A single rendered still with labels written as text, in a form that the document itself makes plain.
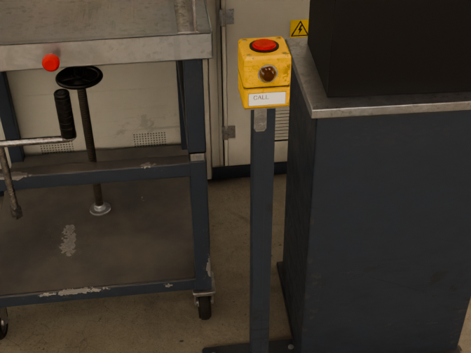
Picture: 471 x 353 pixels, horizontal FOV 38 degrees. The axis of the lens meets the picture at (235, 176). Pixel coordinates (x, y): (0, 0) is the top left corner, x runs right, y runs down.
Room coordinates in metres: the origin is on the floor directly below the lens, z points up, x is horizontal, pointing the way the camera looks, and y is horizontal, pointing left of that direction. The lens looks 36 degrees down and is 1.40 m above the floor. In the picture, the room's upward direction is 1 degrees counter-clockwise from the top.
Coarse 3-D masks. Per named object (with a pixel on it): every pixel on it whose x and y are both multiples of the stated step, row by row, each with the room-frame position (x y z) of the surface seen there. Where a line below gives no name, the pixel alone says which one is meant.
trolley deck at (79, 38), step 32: (0, 0) 1.42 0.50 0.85; (32, 0) 1.42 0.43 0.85; (64, 0) 1.42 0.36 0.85; (96, 0) 1.42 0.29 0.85; (128, 0) 1.41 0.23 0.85; (160, 0) 1.41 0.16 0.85; (0, 32) 1.25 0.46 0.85; (32, 32) 1.25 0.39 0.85; (64, 32) 1.25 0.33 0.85; (96, 32) 1.25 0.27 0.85; (128, 32) 1.25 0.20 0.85; (160, 32) 1.24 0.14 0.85; (0, 64) 1.20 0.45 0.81; (32, 64) 1.20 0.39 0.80; (64, 64) 1.21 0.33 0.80; (96, 64) 1.22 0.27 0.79
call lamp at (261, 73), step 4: (264, 64) 1.02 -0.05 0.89; (268, 64) 1.02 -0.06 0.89; (260, 68) 1.02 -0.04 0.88; (264, 68) 1.02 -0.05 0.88; (268, 68) 1.02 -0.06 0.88; (272, 68) 1.02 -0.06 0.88; (260, 72) 1.02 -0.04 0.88; (264, 72) 1.01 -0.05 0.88; (268, 72) 1.01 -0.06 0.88; (272, 72) 1.01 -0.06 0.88; (276, 72) 1.02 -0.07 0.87; (260, 76) 1.02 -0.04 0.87; (264, 76) 1.01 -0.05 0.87; (268, 76) 1.01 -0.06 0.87; (272, 76) 1.01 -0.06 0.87; (276, 76) 1.02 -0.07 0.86; (260, 80) 1.02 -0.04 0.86; (264, 80) 1.01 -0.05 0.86; (268, 80) 1.01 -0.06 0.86; (272, 80) 1.01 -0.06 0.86
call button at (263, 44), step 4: (260, 40) 1.07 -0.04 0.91; (264, 40) 1.07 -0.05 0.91; (268, 40) 1.07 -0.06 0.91; (252, 44) 1.06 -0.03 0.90; (256, 44) 1.06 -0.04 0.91; (260, 44) 1.06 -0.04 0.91; (264, 44) 1.06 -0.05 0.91; (268, 44) 1.06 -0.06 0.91; (272, 44) 1.06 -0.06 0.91; (256, 48) 1.05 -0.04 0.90; (260, 48) 1.05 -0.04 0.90; (264, 48) 1.05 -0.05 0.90; (268, 48) 1.05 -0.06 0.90; (272, 48) 1.05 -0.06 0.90
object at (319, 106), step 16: (288, 48) 1.38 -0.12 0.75; (304, 48) 1.37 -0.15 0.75; (304, 64) 1.29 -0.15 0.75; (304, 80) 1.23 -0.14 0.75; (320, 80) 1.22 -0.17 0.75; (304, 96) 1.18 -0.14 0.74; (320, 96) 1.16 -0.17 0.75; (368, 96) 1.16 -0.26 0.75; (384, 96) 1.16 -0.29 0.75; (400, 96) 1.16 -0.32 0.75; (416, 96) 1.15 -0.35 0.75; (432, 96) 1.15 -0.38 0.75; (448, 96) 1.15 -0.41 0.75; (464, 96) 1.15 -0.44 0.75; (320, 112) 1.11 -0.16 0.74; (336, 112) 1.11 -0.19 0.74; (352, 112) 1.11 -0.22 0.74; (368, 112) 1.12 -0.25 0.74; (384, 112) 1.12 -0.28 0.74; (400, 112) 1.12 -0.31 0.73; (416, 112) 1.13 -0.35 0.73
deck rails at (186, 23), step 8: (176, 0) 1.40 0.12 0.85; (184, 0) 1.40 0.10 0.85; (192, 0) 1.26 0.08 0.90; (176, 8) 1.35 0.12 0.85; (184, 8) 1.35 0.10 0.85; (192, 8) 1.28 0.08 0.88; (176, 16) 1.31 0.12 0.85; (184, 16) 1.31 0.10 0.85; (192, 16) 1.29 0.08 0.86; (184, 24) 1.27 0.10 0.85; (192, 24) 1.27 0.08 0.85; (184, 32) 1.24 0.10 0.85; (192, 32) 1.24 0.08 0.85
